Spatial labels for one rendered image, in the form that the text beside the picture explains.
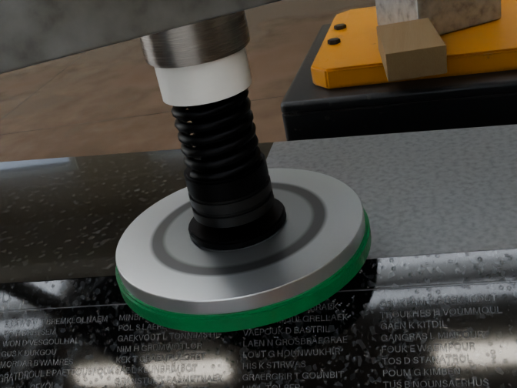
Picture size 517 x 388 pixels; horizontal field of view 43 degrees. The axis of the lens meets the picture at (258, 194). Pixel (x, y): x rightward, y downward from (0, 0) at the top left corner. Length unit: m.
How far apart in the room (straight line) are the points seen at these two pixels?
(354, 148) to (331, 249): 0.32
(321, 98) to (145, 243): 0.74
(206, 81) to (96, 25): 0.10
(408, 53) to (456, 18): 0.28
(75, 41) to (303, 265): 0.22
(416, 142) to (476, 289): 0.26
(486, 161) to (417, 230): 0.15
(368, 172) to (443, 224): 0.14
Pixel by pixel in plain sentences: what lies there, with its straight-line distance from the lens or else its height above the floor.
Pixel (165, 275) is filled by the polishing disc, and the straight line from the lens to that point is 0.51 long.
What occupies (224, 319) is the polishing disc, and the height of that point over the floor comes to 0.87.
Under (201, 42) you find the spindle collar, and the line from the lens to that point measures 0.46.
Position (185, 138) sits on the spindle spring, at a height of 0.98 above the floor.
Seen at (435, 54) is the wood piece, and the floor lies 0.82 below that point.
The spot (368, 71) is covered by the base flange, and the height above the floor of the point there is 0.77.
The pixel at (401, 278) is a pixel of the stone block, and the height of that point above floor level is 0.81.
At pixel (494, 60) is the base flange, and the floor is 0.76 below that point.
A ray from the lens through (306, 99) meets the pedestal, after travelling 1.25.
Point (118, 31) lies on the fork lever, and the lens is 0.42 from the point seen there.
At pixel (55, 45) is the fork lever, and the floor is 1.08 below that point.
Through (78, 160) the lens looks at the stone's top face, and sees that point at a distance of 0.96.
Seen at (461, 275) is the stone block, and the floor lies 0.81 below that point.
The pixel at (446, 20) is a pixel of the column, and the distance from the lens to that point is 1.39.
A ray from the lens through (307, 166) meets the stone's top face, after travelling 0.77.
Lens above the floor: 1.15
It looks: 26 degrees down
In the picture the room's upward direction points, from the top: 12 degrees counter-clockwise
